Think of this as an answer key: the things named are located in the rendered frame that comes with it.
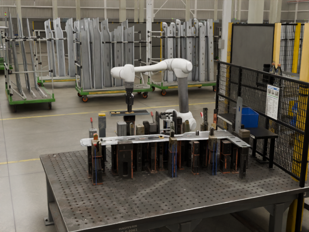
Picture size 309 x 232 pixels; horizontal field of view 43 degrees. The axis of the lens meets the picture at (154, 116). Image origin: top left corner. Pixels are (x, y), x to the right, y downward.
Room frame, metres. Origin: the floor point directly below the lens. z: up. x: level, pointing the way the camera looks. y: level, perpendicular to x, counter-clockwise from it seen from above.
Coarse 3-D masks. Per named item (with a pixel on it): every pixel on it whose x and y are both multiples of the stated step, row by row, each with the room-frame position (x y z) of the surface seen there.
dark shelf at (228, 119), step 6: (222, 114) 4.17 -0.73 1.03; (228, 114) 4.17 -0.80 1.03; (228, 120) 3.90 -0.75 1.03; (258, 126) 3.67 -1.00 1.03; (252, 132) 3.45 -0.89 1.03; (258, 132) 3.46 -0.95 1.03; (264, 132) 3.46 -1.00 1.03; (270, 132) 3.46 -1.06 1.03; (258, 138) 3.33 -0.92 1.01; (264, 138) 3.34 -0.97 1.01; (270, 138) 3.35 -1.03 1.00
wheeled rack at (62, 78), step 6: (36, 30) 12.68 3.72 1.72; (42, 30) 12.73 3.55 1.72; (66, 30) 12.97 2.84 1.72; (36, 48) 11.80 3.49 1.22; (36, 54) 11.79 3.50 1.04; (66, 54) 12.99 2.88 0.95; (36, 60) 11.79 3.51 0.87; (36, 72) 12.49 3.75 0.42; (42, 78) 12.13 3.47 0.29; (48, 78) 11.96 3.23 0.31; (54, 78) 12.03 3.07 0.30; (60, 78) 12.09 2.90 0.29; (66, 78) 12.15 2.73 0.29; (72, 78) 12.20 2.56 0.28; (78, 78) 12.25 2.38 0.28
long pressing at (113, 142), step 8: (120, 136) 3.39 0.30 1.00; (128, 136) 3.39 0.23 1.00; (136, 136) 3.40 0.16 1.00; (144, 136) 3.40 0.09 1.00; (152, 136) 3.41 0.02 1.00; (168, 136) 3.42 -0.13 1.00; (176, 136) 3.41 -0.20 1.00; (184, 136) 3.41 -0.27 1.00; (192, 136) 3.41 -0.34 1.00; (200, 136) 3.41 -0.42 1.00; (208, 136) 3.42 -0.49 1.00; (216, 136) 3.42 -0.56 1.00; (224, 136) 3.42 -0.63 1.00; (232, 136) 3.43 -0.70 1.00; (80, 144) 3.18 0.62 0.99; (88, 144) 3.16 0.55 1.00; (104, 144) 3.18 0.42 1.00; (112, 144) 3.19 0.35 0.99
